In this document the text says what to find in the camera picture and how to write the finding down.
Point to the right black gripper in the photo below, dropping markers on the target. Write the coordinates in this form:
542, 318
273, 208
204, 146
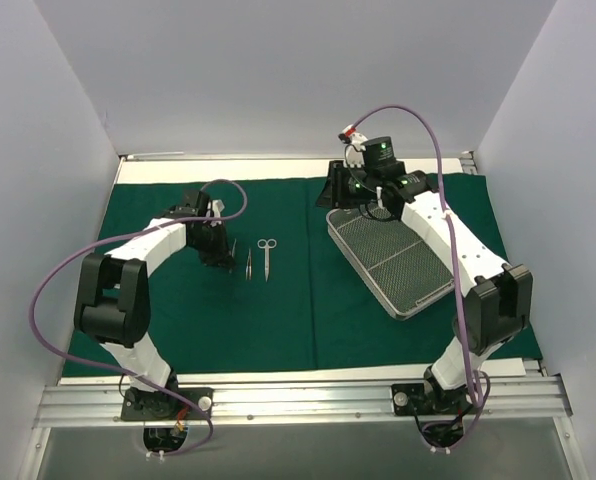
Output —
336, 185

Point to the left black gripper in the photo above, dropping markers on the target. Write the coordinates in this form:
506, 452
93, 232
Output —
218, 254

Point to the long steel forceps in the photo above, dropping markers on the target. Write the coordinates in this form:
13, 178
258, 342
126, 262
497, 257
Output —
249, 265

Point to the steel surgical scissors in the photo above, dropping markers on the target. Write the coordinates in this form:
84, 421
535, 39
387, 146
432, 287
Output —
267, 245

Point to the surgical kit tray edge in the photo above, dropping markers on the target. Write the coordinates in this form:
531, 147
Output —
395, 264

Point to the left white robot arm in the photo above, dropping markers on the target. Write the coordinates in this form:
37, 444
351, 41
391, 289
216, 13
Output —
113, 304

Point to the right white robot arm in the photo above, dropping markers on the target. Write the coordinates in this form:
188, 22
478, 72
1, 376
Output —
493, 298

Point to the back aluminium rail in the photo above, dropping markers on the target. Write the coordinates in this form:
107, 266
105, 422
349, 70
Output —
185, 156

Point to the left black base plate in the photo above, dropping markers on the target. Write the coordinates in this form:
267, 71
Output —
144, 406

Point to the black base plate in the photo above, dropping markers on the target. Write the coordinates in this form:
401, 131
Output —
144, 406
420, 398

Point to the front aluminium rail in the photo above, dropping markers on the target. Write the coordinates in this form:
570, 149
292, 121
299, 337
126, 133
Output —
99, 405

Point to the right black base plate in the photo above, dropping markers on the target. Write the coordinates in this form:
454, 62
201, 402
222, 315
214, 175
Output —
420, 398

